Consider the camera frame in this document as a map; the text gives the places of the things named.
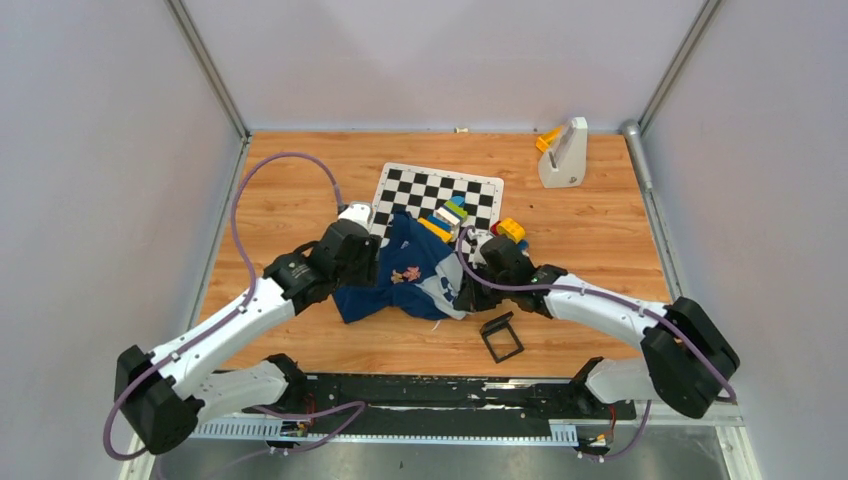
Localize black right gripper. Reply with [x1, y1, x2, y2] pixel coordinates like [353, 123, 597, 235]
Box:
[454, 262, 512, 315]

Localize red leaf brooch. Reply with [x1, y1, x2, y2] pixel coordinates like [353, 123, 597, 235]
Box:
[390, 266, 422, 284]

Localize blue t-shirt garment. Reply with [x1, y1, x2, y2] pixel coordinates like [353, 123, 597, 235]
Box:
[333, 211, 467, 324]

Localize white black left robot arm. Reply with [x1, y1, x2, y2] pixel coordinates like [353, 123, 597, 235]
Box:
[107, 217, 380, 455]

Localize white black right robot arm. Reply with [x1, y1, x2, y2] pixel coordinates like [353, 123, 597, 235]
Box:
[463, 235, 741, 419]

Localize yellow blue toy car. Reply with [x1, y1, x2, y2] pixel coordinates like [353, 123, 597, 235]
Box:
[490, 217, 529, 251]

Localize open black display box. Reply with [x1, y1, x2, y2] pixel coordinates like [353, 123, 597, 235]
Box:
[479, 312, 525, 364]

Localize stacked coloured toy blocks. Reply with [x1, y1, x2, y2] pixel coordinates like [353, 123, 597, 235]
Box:
[417, 196, 468, 243]

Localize black white chessboard mat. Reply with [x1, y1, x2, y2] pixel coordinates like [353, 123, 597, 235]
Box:
[370, 163, 505, 238]

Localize white wedge stand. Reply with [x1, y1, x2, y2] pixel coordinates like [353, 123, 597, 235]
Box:
[537, 117, 589, 189]

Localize orange plastic piece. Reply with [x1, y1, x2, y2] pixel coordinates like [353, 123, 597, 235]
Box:
[535, 125, 564, 153]

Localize grey corner pipe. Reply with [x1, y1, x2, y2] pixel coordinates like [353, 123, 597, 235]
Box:
[621, 120, 656, 209]

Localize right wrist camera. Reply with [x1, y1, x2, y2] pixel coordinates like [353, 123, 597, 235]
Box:
[465, 228, 494, 257]

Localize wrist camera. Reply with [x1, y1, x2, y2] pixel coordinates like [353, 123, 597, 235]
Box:
[465, 228, 494, 257]
[338, 202, 374, 232]

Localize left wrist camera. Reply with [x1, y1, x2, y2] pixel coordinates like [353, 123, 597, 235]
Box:
[338, 202, 374, 232]

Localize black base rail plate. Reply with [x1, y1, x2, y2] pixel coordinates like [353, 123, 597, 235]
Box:
[269, 373, 637, 438]

